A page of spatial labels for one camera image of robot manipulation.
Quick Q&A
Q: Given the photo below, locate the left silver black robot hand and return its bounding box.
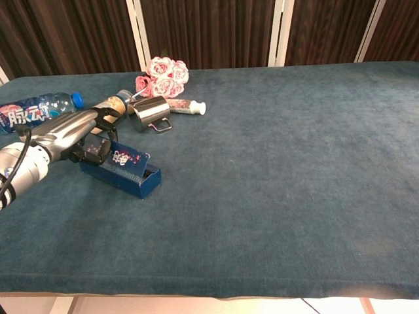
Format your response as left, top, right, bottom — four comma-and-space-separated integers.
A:
18, 107, 118, 166

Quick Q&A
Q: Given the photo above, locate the blue box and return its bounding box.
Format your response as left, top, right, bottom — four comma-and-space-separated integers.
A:
79, 132, 162, 200

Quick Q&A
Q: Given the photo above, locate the blue labelled water bottle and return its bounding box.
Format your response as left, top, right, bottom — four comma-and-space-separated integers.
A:
0, 92, 85, 135

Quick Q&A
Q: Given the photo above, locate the cream squeeze sauce bottle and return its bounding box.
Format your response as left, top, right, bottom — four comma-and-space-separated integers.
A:
90, 90, 134, 135

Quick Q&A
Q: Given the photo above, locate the stainless steel cup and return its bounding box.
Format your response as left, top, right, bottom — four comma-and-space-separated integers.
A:
127, 96, 173, 134

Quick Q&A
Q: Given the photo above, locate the brown curtain panel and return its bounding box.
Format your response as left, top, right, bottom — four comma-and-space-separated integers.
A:
140, 0, 276, 70
0, 0, 145, 81
284, 0, 377, 67
365, 0, 419, 63

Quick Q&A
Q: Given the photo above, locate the pink artificial flower bouquet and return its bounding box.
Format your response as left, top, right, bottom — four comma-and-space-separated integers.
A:
135, 56, 190, 99

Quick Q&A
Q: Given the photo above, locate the floral toothpaste tube white cap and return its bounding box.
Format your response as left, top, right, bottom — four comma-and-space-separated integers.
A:
168, 99, 207, 116

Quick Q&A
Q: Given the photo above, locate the blue tablecloth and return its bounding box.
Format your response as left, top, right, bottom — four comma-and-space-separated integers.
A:
0, 60, 419, 300

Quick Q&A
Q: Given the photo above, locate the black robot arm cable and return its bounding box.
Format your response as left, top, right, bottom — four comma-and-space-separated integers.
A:
0, 126, 33, 197

